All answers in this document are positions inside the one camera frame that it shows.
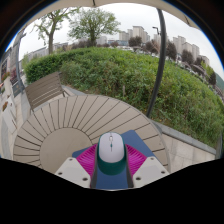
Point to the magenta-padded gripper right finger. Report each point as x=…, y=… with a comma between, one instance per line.
x=150, y=170

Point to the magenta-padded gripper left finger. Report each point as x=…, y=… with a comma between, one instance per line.
x=73, y=170

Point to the white and teal computer mouse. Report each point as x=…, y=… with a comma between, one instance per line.
x=111, y=150

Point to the blue mouse pad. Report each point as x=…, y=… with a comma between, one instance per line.
x=111, y=181

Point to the white planter with flowers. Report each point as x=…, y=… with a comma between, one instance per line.
x=9, y=118

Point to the wooden slatted chair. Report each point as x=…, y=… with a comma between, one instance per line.
x=43, y=89

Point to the dark curved parasol pole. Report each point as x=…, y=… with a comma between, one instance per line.
x=160, y=63

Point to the sparse tall tree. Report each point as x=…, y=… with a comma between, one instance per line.
x=50, y=40

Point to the distant apartment buildings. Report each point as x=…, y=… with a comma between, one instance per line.
x=140, y=32

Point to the broad leafy tree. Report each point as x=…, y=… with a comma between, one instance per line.
x=91, y=23

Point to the beige parasol canopy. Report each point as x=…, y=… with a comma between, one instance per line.
x=133, y=2

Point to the dark sign post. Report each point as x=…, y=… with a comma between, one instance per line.
x=18, y=63

